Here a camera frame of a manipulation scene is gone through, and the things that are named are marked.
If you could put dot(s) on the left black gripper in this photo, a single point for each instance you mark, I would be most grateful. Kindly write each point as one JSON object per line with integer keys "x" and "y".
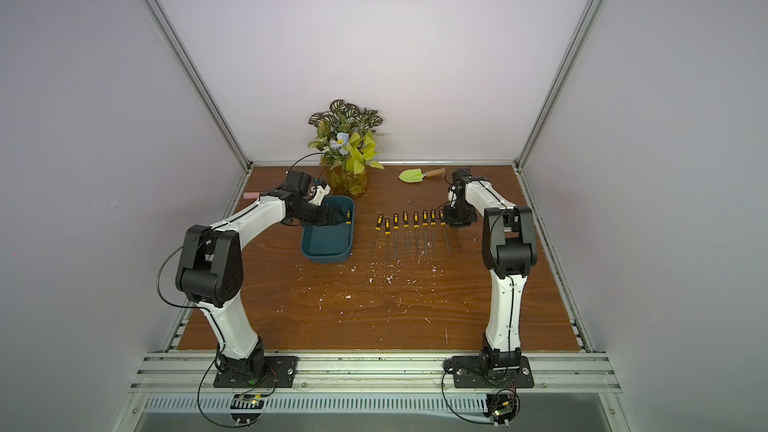
{"x": 324, "y": 218}

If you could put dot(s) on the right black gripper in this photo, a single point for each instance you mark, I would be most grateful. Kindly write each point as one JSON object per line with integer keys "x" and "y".
{"x": 459, "y": 215}

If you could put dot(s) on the teal plastic storage box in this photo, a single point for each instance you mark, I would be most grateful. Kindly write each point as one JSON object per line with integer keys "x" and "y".
{"x": 330, "y": 244}

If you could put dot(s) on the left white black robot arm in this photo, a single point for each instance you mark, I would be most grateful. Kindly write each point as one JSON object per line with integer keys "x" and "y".
{"x": 211, "y": 267}

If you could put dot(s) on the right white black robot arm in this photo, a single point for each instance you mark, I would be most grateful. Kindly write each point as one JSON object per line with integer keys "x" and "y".
{"x": 509, "y": 252}

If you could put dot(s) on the amber vase with plants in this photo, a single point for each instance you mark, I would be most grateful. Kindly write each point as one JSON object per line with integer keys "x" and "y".
{"x": 346, "y": 140}

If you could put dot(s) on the right controller board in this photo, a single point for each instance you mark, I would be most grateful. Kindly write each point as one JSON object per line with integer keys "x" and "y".
{"x": 503, "y": 407}

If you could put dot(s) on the controller board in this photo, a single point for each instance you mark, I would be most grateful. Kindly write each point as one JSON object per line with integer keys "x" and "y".
{"x": 245, "y": 409}
{"x": 503, "y": 407}

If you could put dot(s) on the left controller board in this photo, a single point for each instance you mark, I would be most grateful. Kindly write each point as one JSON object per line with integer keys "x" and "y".
{"x": 245, "y": 409}

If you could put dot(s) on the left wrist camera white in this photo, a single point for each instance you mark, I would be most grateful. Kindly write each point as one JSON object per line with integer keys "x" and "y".
{"x": 320, "y": 192}

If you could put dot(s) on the green trowel wooden handle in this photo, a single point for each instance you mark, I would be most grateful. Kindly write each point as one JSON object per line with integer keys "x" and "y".
{"x": 412, "y": 176}

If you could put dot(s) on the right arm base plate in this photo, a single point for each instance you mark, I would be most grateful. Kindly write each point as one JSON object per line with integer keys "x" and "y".
{"x": 466, "y": 372}

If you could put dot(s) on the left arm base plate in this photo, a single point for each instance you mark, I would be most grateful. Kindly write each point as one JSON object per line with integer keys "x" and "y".
{"x": 265, "y": 372}

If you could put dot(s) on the aluminium front rail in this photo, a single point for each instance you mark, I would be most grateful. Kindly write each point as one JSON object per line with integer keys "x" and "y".
{"x": 374, "y": 371}

